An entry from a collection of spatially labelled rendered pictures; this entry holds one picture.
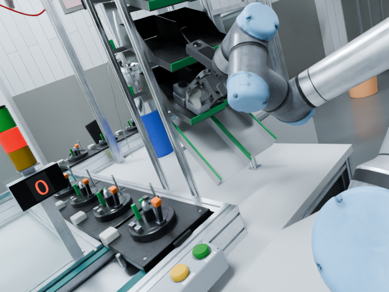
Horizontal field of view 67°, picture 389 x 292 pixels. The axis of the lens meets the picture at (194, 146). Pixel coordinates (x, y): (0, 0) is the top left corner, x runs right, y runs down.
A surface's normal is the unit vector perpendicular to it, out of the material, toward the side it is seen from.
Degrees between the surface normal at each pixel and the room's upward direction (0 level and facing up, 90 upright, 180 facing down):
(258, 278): 0
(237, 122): 45
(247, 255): 0
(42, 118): 90
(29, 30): 90
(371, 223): 55
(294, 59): 90
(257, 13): 64
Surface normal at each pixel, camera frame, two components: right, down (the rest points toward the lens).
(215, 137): 0.14, -0.57
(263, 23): 0.32, -0.30
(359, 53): -0.69, 0.04
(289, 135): 0.65, 0.02
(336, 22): 0.26, 0.22
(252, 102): -0.08, 0.94
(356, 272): -0.80, -0.15
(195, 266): -0.33, -0.89
